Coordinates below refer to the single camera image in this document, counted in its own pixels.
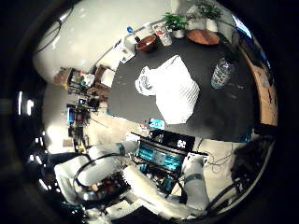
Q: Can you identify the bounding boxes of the round wooden board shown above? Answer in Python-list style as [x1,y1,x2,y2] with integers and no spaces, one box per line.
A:
[186,29,221,47]

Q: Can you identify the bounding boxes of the patterned label spray bottle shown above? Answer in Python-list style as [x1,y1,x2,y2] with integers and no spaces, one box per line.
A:
[210,49,240,91]

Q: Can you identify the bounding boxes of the printed paper cup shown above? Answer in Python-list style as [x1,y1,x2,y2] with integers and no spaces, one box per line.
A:
[152,21,173,48]

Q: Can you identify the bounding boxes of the small green potted plant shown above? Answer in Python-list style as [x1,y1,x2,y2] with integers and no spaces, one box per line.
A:
[162,12,189,39]

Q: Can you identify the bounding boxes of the white papers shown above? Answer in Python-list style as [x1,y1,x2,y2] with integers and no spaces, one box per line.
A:
[104,38,136,71]

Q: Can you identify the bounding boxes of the teal electronics board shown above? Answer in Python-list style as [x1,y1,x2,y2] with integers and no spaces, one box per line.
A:
[137,139,185,172]

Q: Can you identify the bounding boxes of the white striped cloth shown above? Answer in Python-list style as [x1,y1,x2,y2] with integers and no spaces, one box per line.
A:
[135,54,201,126]

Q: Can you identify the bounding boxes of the leafy plant in white pot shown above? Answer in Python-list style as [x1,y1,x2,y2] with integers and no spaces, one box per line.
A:
[195,1,224,33]

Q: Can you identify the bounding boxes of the black office chair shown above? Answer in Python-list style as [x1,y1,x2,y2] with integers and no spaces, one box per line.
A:
[232,136,276,202]

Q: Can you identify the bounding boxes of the black box with tag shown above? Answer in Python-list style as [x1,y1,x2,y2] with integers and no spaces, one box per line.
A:
[149,129,196,153]

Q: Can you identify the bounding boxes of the cluttered shelf rack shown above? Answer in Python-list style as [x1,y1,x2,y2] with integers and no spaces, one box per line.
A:
[53,66,110,150]

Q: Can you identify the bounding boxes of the wooden desk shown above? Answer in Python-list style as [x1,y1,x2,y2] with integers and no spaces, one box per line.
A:
[241,43,278,127]

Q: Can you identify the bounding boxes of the computer monitor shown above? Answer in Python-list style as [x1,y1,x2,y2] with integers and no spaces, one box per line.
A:
[233,14,253,39]

